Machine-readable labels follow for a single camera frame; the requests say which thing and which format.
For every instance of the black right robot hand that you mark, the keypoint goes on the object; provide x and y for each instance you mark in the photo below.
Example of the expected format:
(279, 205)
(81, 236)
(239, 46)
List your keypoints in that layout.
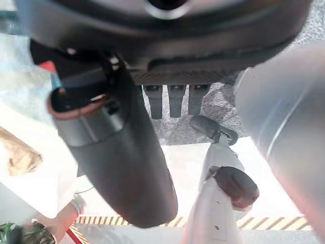
(132, 157)

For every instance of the brown cloth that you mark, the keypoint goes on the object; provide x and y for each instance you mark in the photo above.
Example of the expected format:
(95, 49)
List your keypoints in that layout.
(17, 152)

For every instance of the dark left robot foot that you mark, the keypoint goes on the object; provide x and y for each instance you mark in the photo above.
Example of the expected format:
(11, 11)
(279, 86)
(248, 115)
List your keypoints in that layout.
(203, 125)

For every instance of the silver left robot leg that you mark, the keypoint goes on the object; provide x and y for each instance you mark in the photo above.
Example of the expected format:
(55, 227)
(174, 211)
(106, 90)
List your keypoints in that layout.
(215, 218)

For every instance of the silver robot leg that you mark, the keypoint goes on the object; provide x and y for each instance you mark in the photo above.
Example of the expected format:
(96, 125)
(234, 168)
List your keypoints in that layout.
(215, 218)
(287, 122)

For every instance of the green plant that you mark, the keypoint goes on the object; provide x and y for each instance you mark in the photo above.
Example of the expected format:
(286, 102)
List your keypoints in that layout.
(38, 232)

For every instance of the yellow black hazard tape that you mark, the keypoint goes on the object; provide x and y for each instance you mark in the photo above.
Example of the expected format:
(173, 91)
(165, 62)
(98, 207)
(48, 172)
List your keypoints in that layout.
(269, 222)

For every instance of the silver right robot leg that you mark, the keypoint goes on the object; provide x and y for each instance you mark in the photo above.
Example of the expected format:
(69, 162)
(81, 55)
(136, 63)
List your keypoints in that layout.
(287, 122)

